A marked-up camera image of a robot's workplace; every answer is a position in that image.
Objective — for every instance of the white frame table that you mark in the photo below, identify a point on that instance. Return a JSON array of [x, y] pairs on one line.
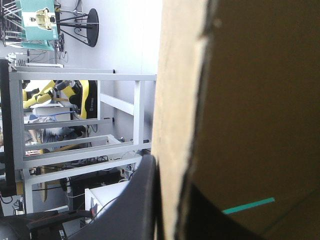
[[75, 76]]

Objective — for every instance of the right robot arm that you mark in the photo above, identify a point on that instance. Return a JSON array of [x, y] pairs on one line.
[[15, 228]]

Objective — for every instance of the brown cardboard box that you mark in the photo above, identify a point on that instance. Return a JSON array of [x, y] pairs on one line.
[[250, 100]]

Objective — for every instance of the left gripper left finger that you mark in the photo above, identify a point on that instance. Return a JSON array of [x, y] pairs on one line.
[[135, 207]]

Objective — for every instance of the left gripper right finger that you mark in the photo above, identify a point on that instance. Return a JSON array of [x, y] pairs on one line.
[[200, 220]]

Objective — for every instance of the black round base stand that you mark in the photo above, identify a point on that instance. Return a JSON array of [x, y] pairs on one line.
[[93, 27]]

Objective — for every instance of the yellow robot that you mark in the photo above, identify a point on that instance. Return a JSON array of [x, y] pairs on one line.
[[83, 100]]

